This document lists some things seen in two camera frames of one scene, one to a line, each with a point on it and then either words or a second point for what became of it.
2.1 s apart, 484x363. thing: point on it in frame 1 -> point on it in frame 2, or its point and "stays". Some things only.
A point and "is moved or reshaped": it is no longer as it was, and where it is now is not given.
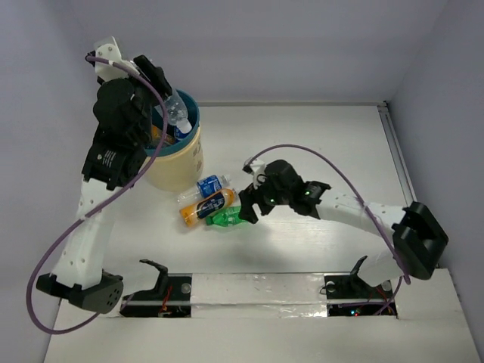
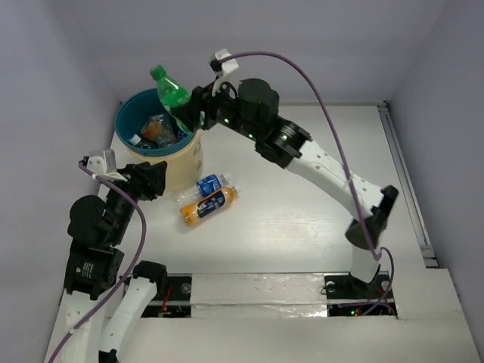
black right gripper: x=249 y=196 -> x=202 y=98
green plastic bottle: x=226 y=218 -> x=171 y=94
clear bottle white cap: x=178 y=113 is moved or reshaped
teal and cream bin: x=180 y=165 stays
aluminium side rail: x=399 y=161 stays
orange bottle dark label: x=191 y=213 stays
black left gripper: x=152 y=76 -> x=140 y=180
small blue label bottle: x=205 y=187 stays
